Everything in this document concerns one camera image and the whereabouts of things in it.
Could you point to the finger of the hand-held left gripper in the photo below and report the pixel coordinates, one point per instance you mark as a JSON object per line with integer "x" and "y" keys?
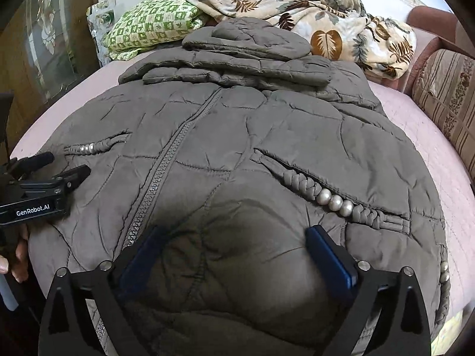
{"x": 63, "y": 180}
{"x": 35, "y": 161}

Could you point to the striped sofa cushion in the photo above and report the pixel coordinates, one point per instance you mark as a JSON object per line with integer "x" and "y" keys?
{"x": 449, "y": 100}

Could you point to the yellow patterned cloth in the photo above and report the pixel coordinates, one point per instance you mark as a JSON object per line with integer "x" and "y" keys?
{"x": 451, "y": 326}

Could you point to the person's left hand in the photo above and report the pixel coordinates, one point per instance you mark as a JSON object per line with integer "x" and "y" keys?
{"x": 21, "y": 256}

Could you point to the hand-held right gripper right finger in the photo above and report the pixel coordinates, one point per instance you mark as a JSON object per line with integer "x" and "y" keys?
{"x": 330, "y": 256}

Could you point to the green patterned pillow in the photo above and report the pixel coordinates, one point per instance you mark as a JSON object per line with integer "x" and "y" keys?
{"x": 148, "y": 26}

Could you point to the leaf print blanket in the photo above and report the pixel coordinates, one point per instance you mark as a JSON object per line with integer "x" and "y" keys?
{"x": 326, "y": 40}

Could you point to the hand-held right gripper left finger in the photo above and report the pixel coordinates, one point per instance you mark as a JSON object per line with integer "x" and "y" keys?
{"x": 139, "y": 263}

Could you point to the grey padded jacket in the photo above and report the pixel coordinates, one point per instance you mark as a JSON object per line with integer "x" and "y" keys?
{"x": 241, "y": 137}

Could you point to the wooden wardrobe with glass door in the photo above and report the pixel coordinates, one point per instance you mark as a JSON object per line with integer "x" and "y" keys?
{"x": 55, "y": 44}

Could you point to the pale tube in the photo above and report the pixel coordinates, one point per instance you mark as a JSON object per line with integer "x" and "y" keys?
{"x": 9, "y": 295}

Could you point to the shiny patterned sheet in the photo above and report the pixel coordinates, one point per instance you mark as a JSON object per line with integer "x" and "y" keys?
{"x": 98, "y": 22}

